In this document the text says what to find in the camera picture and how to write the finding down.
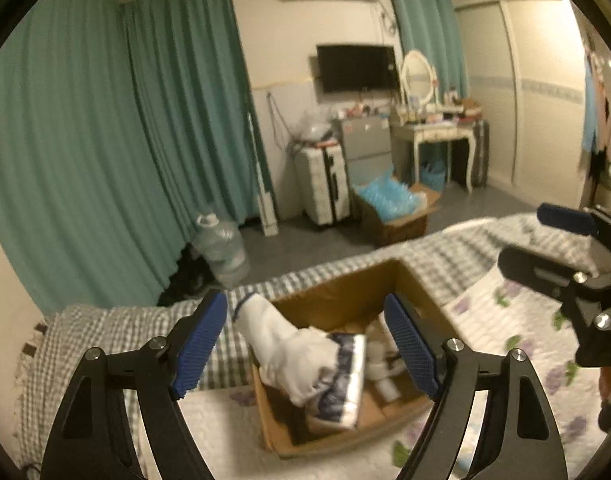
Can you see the floral white quilt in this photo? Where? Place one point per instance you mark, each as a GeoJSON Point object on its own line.
{"type": "Point", "coordinates": [518, 426]}

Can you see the green curtain by wardrobe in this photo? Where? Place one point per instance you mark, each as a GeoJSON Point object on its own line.
{"type": "Point", "coordinates": [431, 27]}

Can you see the grey mini fridge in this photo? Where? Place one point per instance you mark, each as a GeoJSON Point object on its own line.
{"type": "Point", "coordinates": [366, 145]}

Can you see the floor cardboard box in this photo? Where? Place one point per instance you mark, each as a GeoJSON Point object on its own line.
{"type": "Point", "coordinates": [396, 231]}

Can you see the clear plastic bag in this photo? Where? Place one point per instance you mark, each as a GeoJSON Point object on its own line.
{"type": "Point", "coordinates": [314, 125]}

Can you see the blue plastic bottles pile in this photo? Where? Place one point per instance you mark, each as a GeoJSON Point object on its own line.
{"type": "Point", "coordinates": [390, 198]}

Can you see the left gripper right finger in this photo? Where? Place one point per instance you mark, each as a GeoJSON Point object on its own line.
{"type": "Point", "coordinates": [518, 439]}

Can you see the white oval vanity mirror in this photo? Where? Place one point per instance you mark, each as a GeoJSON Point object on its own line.
{"type": "Point", "coordinates": [417, 79]}

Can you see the large green curtain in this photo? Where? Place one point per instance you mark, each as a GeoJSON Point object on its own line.
{"type": "Point", "coordinates": [120, 123]}

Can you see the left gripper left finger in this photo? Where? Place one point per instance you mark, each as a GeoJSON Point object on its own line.
{"type": "Point", "coordinates": [91, 436]}

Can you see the navy white tissue pack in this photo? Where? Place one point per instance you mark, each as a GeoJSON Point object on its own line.
{"type": "Point", "coordinates": [337, 409]}

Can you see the white sliding wardrobe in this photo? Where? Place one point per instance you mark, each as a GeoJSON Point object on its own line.
{"type": "Point", "coordinates": [525, 67]}

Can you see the hanging clothes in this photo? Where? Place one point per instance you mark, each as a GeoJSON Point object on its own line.
{"type": "Point", "coordinates": [596, 138]}

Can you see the brown cardboard box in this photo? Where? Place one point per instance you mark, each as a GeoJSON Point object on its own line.
{"type": "Point", "coordinates": [346, 304]}

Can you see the blue waste basket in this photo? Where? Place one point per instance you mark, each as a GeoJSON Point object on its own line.
{"type": "Point", "coordinates": [433, 174]}

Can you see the white suitcase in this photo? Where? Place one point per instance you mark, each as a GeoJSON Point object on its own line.
{"type": "Point", "coordinates": [323, 184]}

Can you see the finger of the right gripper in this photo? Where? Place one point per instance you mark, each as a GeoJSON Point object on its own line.
{"type": "Point", "coordinates": [540, 273]}
{"type": "Point", "coordinates": [576, 221]}

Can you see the dark striped stool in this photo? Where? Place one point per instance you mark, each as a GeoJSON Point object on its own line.
{"type": "Point", "coordinates": [481, 155]}

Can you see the clear water jug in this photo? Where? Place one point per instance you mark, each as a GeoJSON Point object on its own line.
{"type": "Point", "coordinates": [219, 241]}

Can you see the cream fluffy cloth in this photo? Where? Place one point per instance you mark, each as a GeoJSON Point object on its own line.
{"type": "Point", "coordinates": [383, 359]}

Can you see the black wall television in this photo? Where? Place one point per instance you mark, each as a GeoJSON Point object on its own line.
{"type": "Point", "coordinates": [357, 67]}

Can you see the white dressing table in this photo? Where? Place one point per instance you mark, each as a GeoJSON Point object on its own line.
{"type": "Point", "coordinates": [407, 138]}

